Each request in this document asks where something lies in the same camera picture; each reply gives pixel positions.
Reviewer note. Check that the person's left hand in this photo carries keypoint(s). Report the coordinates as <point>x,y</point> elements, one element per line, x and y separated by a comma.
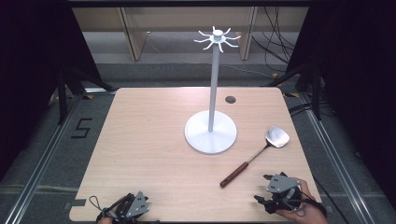
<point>105,220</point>

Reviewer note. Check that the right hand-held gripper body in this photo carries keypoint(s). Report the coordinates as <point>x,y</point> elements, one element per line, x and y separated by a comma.
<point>281,188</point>

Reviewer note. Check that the black metal stand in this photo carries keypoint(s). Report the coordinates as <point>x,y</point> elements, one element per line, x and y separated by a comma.
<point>316,90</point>
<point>63,93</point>

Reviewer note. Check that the metal floor rail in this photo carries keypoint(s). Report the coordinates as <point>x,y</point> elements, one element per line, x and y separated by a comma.
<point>339,168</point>
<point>46,158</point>

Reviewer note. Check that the black curtain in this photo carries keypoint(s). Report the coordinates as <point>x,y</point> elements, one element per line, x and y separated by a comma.
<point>361,87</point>
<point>28,77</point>

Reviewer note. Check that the person's right hand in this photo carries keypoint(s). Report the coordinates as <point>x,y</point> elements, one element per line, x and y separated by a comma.
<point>306,213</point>

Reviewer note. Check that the beige wooden desk frame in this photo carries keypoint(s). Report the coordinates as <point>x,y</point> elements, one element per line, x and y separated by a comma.
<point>134,34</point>

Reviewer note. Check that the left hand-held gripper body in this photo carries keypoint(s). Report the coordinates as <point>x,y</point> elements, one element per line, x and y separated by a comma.
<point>137,207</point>

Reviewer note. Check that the white hook stand rack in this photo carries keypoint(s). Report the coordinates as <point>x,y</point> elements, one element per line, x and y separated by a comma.
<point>211,133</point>

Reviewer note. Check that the grey tape strip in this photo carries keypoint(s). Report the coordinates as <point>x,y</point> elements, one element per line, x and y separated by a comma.
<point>74,203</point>

